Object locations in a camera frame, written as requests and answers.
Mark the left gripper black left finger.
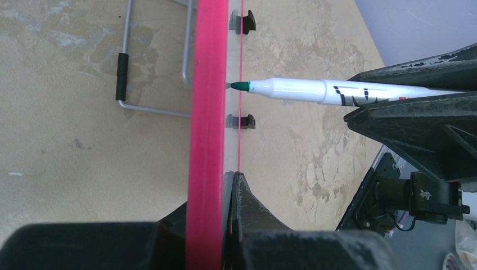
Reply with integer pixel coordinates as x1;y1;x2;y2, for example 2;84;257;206
1;204;187;269

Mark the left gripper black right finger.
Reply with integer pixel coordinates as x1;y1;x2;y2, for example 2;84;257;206
229;172;397;269

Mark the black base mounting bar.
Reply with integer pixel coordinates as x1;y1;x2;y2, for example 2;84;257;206
336;152;411;236

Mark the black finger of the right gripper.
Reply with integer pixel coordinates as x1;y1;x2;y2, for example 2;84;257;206
344;92;476;181
349;43;476;91

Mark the white green whiteboard marker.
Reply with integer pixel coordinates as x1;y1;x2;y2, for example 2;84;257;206
226;78;459;107

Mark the pink framed whiteboard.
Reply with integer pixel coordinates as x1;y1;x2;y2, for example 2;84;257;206
185;1;248;269

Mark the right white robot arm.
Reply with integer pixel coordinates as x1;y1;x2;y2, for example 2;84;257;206
337;44;476;233

